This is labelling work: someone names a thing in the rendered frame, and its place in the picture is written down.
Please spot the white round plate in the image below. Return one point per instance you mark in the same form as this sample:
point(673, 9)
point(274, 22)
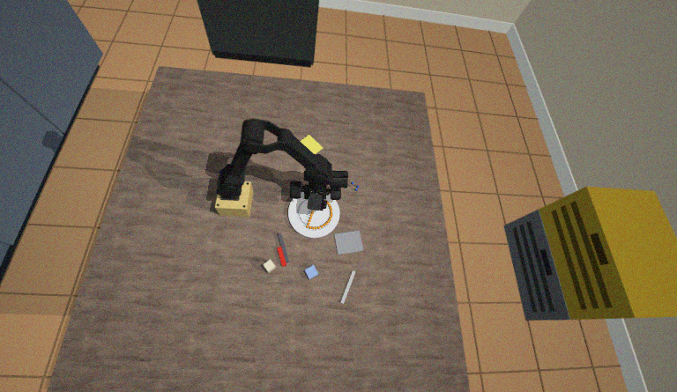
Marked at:
point(298, 214)

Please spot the light grey thin bar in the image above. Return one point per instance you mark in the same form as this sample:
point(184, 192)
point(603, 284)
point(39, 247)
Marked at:
point(347, 287)

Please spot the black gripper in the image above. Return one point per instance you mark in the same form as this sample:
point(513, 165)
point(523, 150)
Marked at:
point(295, 191)

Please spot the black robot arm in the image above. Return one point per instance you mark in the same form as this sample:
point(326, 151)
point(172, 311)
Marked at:
point(318, 168)

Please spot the yellow flat square pad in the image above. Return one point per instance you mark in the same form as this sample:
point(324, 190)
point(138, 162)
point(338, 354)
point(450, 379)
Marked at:
point(312, 144)

